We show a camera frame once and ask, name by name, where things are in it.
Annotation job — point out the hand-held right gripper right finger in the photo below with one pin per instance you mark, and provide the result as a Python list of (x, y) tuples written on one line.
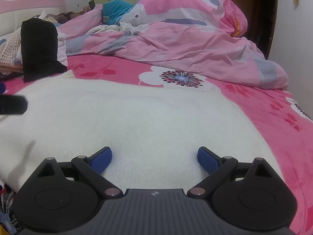
[(207, 160)]

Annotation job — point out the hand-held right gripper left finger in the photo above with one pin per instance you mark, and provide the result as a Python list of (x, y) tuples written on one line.
[(102, 160)]

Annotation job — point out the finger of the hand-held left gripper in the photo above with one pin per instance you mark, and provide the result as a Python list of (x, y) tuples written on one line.
[(12, 104), (2, 89)]

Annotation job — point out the white sweater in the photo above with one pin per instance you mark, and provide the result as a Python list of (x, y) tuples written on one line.
[(146, 117)]

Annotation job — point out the beige folded garment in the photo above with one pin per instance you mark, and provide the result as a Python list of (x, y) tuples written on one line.
[(9, 69)]

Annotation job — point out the pink white checked garment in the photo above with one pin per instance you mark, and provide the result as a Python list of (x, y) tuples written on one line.
[(11, 47)]

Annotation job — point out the black folded garment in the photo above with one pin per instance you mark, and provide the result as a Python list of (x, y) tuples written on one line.
[(39, 49)]

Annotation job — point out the pink floral bed sheet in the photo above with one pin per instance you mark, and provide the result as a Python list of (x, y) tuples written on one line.
[(269, 127)]

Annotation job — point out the white light-blue folded garment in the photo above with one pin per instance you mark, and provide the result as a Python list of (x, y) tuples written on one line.
[(61, 45)]

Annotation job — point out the pink white headboard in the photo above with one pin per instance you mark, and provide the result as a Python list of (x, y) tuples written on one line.
[(24, 12)]

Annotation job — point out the small white cloth item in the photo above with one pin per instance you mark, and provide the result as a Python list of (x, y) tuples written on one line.
[(44, 16)]

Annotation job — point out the pink patterned duvet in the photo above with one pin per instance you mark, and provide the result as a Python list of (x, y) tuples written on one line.
[(183, 41)]

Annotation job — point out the small dark phone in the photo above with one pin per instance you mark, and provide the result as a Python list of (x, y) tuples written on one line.
[(92, 5)]

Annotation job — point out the teal cloth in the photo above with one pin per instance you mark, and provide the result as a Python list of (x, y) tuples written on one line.
[(115, 9)]

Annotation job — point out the wooden door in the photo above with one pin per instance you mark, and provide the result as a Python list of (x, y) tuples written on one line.
[(264, 17)]

